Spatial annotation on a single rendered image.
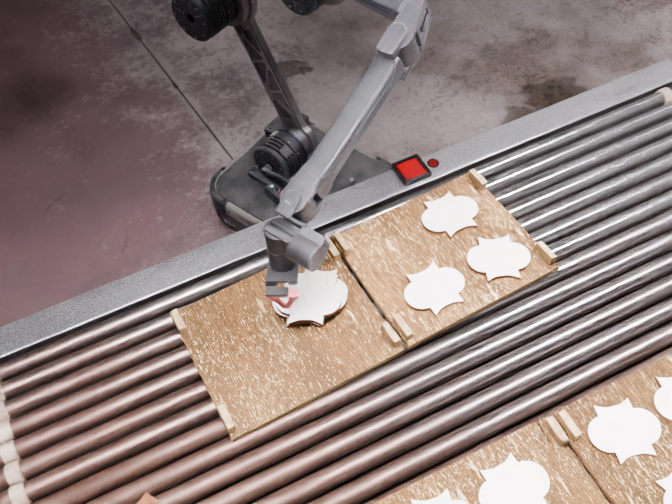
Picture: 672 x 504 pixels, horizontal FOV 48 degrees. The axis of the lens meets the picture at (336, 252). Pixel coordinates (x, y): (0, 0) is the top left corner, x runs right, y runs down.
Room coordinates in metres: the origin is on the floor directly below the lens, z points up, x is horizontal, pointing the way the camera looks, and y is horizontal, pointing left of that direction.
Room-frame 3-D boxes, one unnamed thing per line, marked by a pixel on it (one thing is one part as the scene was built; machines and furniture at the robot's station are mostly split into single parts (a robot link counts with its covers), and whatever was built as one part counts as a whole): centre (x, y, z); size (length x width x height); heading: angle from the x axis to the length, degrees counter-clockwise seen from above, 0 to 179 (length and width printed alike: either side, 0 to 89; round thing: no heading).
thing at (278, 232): (0.91, 0.10, 1.21); 0.07 x 0.06 x 0.07; 49
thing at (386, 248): (1.04, -0.25, 0.93); 0.41 x 0.35 x 0.02; 115
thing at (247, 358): (0.86, 0.13, 0.93); 0.41 x 0.35 x 0.02; 115
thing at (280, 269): (0.91, 0.11, 1.15); 0.10 x 0.07 x 0.07; 174
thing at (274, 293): (0.87, 0.11, 1.08); 0.07 x 0.07 x 0.09; 84
